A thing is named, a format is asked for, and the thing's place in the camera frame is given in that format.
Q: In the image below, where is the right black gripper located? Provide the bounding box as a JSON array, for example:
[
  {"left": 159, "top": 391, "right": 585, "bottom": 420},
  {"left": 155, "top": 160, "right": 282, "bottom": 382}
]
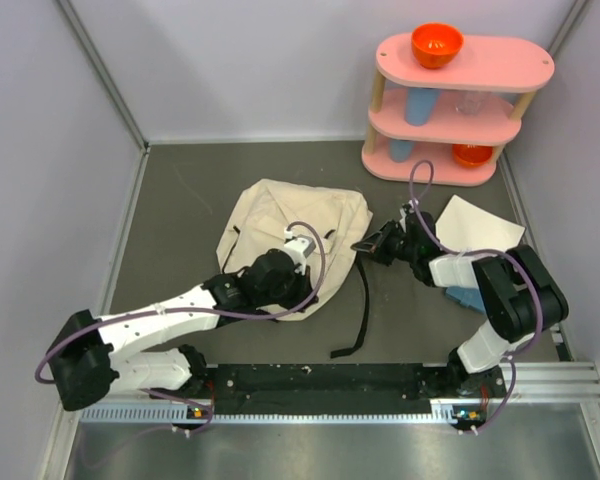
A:
[{"left": 353, "top": 218, "right": 419, "bottom": 265}]

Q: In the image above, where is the cream canvas student backpack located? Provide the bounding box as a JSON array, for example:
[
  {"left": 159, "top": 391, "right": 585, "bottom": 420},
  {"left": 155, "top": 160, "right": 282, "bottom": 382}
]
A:
[{"left": 216, "top": 179, "right": 373, "bottom": 322}]

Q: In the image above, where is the small blue notebook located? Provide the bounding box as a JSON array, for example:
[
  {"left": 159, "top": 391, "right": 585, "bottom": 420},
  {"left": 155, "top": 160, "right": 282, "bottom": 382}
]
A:
[{"left": 445, "top": 286, "right": 486, "bottom": 314}]

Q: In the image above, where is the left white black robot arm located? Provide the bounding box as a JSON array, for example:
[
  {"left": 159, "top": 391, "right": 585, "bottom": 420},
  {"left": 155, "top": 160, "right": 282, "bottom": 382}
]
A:
[{"left": 44, "top": 247, "right": 316, "bottom": 412}]

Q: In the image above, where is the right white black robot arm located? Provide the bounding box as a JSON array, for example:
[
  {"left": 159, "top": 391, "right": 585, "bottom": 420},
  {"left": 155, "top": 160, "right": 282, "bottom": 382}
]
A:
[{"left": 352, "top": 212, "right": 569, "bottom": 396}]

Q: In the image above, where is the white square notebook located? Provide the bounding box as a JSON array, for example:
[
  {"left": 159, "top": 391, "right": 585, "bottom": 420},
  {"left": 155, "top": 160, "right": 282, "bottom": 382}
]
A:
[{"left": 436, "top": 195, "right": 525, "bottom": 252}]

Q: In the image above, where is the blue cup on bottom shelf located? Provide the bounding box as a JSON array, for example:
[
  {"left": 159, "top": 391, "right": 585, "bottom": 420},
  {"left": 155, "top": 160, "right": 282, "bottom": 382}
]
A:
[{"left": 388, "top": 139, "right": 414, "bottom": 163}]

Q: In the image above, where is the blue cup on shelf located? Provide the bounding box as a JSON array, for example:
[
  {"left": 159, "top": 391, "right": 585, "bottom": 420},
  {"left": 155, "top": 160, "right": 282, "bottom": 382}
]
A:
[
  {"left": 388, "top": 139, "right": 414, "bottom": 163},
  {"left": 404, "top": 87, "right": 439, "bottom": 126}
]

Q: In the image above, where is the orange bowl on bottom shelf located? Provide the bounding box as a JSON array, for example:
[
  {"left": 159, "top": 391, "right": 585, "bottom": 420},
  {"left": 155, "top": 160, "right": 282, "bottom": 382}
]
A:
[{"left": 452, "top": 144, "right": 494, "bottom": 168}]

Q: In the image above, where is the orange bowl on shelf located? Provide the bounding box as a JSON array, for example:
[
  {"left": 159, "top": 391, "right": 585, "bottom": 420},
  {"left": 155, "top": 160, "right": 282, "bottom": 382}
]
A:
[
  {"left": 411, "top": 23, "right": 464, "bottom": 69},
  {"left": 452, "top": 144, "right": 494, "bottom": 168}
]

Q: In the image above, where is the blue cup on middle shelf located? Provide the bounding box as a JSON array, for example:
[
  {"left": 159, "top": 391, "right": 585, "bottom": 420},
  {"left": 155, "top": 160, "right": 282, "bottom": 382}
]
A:
[{"left": 404, "top": 87, "right": 439, "bottom": 126}]

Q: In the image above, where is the pink three-tier shelf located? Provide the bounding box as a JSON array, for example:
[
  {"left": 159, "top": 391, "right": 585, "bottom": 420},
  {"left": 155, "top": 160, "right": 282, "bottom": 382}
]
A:
[{"left": 362, "top": 33, "right": 555, "bottom": 187}]

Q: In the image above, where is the clear glass on middle shelf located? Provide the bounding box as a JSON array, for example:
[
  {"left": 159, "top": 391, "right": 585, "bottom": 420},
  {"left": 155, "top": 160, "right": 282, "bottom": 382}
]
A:
[{"left": 455, "top": 91, "right": 489, "bottom": 115}]

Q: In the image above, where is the orange bowl on top shelf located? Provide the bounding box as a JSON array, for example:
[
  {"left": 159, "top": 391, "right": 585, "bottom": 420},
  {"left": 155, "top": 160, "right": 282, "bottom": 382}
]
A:
[{"left": 411, "top": 23, "right": 464, "bottom": 69}]

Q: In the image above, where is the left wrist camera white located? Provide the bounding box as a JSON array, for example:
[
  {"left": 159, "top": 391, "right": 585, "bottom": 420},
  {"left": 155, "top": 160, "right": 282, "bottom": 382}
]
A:
[{"left": 282, "top": 228, "right": 316, "bottom": 275}]

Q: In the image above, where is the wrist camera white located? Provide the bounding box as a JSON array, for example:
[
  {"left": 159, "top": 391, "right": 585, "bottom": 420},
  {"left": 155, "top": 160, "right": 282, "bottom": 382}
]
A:
[
  {"left": 282, "top": 228, "right": 316, "bottom": 275},
  {"left": 400, "top": 199, "right": 419, "bottom": 223}
]

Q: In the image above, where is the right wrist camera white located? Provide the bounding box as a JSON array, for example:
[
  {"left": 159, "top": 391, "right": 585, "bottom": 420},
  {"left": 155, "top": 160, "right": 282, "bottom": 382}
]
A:
[{"left": 400, "top": 199, "right": 419, "bottom": 223}]

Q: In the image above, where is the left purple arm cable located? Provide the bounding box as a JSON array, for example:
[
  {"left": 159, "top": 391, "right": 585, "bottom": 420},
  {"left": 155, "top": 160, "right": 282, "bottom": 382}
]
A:
[{"left": 34, "top": 221, "right": 329, "bottom": 436}]

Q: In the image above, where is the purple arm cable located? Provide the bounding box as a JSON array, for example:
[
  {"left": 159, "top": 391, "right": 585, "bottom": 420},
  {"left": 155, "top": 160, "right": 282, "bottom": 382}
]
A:
[
  {"left": 34, "top": 221, "right": 329, "bottom": 436},
  {"left": 409, "top": 159, "right": 544, "bottom": 436}
]

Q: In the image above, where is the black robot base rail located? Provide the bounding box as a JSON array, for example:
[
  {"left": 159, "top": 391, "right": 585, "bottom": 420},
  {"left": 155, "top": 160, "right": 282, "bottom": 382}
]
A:
[{"left": 149, "top": 363, "right": 461, "bottom": 416}]

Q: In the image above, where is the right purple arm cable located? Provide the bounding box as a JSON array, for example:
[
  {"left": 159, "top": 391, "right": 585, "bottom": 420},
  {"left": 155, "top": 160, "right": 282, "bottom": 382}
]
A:
[{"left": 409, "top": 159, "right": 544, "bottom": 436}]

